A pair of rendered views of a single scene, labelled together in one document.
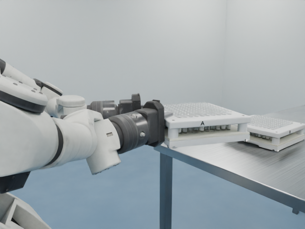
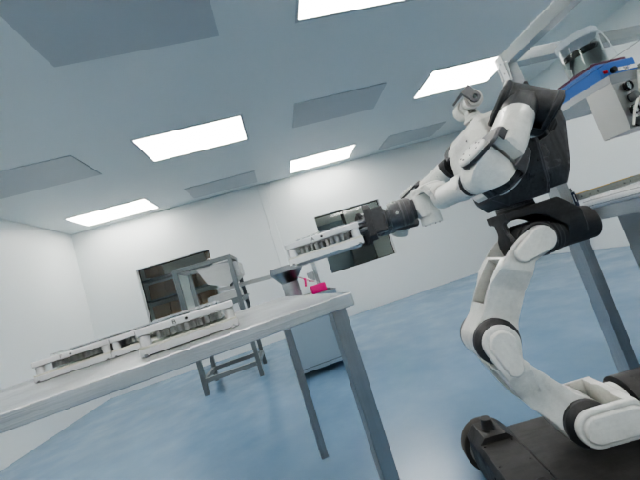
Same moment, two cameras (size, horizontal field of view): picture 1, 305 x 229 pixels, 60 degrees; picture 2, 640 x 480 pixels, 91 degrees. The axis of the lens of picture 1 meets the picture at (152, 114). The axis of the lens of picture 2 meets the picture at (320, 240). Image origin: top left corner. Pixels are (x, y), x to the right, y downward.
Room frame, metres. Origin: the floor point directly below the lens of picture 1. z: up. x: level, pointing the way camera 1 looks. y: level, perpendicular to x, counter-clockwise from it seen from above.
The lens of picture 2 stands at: (1.85, 0.25, 0.96)
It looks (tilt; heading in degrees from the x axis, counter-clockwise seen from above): 6 degrees up; 200
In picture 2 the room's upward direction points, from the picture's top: 18 degrees counter-clockwise
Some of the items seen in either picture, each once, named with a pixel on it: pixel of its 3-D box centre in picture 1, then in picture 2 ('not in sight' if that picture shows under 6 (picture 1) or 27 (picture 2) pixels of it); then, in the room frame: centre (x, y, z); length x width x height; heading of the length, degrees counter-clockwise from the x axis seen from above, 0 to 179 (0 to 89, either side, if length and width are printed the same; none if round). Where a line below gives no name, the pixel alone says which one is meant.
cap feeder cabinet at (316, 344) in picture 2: not in sight; (314, 330); (-1.29, -1.29, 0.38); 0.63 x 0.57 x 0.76; 119
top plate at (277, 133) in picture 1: (264, 124); (190, 315); (1.12, -0.49, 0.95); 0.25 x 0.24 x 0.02; 39
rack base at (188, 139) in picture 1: (192, 128); (328, 251); (0.80, -0.12, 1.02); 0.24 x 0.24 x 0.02; 17
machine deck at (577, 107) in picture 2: not in sight; (619, 93); (-0.03, 1.19, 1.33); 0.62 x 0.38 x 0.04; 121
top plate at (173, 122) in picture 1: (192, 113); (324, 239); (0.81, -0.13, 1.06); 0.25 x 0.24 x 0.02; 17
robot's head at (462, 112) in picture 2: not in sight; (468, 109); (0.61, 0.47, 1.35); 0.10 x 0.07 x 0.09; 17
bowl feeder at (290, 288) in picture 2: not in sight; (295, 280); (-1.31, -1.35, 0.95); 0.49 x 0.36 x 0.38; 119
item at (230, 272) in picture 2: not in sight; (242, 314); (-1.39, -2.21, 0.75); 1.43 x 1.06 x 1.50; 119
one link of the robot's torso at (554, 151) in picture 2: not in sight; (507, 155); (0.60, 0.53, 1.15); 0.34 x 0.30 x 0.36; 17
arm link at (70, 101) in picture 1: (71, 110); (431, 198); (0.82, 0.26, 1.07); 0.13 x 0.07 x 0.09; 35
